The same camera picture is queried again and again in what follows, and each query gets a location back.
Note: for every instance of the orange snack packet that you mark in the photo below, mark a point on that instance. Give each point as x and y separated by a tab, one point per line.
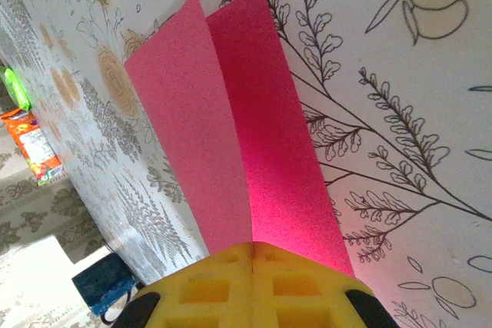
32	143

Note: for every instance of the blue mug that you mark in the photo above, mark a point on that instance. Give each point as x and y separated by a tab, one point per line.
104	285

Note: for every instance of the green snack packet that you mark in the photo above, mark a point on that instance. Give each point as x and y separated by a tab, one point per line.
15	90

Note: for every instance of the floral table cloth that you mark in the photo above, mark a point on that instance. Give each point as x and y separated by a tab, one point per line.
384	74

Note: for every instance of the pink paper sheet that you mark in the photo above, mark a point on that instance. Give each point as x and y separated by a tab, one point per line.
230	132

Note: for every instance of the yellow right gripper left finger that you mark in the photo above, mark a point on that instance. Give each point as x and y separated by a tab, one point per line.
207	297

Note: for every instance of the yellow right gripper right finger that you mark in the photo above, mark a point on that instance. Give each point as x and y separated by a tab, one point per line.
300	297

